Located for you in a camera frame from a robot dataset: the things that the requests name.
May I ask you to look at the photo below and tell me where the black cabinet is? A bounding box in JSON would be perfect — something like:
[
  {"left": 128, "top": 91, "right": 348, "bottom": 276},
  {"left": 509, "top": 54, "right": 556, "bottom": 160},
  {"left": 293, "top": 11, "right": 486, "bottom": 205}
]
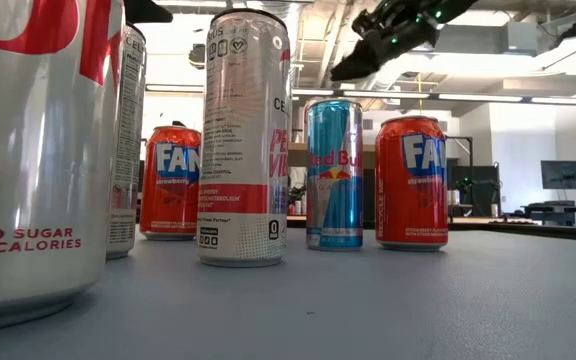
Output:
[{"left": 450, "top": 164, "right": 502, "bottom": 217}]

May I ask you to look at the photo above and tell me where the white Celsius peach can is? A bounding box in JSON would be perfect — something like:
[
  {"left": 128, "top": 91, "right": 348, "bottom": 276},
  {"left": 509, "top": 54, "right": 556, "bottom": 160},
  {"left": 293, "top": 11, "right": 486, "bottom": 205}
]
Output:
[
  {"left": 196, "top": 8, "right": 292, "bottom": 269},
  {"left": 105, "top": 22, "right": 148, "bottom": 261}
]

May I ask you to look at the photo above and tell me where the black desk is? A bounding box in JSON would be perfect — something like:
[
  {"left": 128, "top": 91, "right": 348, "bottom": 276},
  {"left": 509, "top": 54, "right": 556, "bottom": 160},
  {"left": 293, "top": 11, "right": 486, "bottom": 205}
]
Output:
[{"left": 502, "top": 199, "right": 576, "bottom": 226}]

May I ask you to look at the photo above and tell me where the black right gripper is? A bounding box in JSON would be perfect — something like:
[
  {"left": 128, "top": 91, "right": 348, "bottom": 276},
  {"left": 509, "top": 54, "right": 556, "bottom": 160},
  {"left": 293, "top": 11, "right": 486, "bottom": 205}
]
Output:
[{"left": 330, "top": 0, "right": 439, "bottom": 82}]

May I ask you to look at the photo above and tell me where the black computer monitor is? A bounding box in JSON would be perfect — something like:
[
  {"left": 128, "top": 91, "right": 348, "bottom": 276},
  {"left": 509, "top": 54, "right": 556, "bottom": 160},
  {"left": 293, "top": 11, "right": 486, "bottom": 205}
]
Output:
[{"left": 540, "top": 159, "right": 576, "bottom": 191}]

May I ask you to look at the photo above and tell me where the silver Diet Coke can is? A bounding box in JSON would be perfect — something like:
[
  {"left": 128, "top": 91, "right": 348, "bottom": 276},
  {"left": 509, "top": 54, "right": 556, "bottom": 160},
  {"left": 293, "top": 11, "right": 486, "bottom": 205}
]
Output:
[{"left": 0, "top": 0, "right": 127, "bottom": 334}]

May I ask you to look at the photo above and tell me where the wooden shelf black metal frame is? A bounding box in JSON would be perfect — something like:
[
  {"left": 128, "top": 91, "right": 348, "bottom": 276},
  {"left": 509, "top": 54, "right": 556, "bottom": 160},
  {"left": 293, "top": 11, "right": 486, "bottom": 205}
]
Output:
[{"left": 287, "top": 134, "right": 474, "bottom": 221}]

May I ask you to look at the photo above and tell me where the red Fanta strawberry can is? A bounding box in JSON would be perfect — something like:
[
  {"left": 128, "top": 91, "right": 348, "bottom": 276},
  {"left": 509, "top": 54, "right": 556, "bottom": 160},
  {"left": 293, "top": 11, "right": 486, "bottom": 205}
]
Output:
[
  {"left": 139, "top": 124, "right": 203, "bottom": 242},
  {"left": 374, "top": 115, "right": 450, "bottom": 252}
]

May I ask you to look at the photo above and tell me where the grey ventilation duct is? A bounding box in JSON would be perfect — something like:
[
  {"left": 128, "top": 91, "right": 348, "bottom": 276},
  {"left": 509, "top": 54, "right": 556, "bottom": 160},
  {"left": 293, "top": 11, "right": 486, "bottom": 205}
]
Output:
[{"left": 435, "top": 22, "right": 539, "bottom": 56}]

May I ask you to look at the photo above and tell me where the long ceiling light strip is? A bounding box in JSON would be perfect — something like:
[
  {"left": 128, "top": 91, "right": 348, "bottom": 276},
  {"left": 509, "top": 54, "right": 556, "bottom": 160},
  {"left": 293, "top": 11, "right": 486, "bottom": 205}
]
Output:
[
  {"left": 145, "top": 83, "right": 204, "bottom": 94},
  {"left": 530, "top": 96, "right": 576, "bottom": 107},
  {"left": 437, "top": 93, "right": 524, "bottom": 104},
  {"left": 342, "top": 89, "right": 432, "bottom": 100}
]

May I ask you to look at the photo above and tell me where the blue silver Red Bull can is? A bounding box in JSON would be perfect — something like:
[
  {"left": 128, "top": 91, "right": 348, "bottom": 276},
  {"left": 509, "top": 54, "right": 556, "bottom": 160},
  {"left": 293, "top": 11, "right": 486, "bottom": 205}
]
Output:
[{"left": 305, "top": 98, "right": 365, "bottom": 252}]

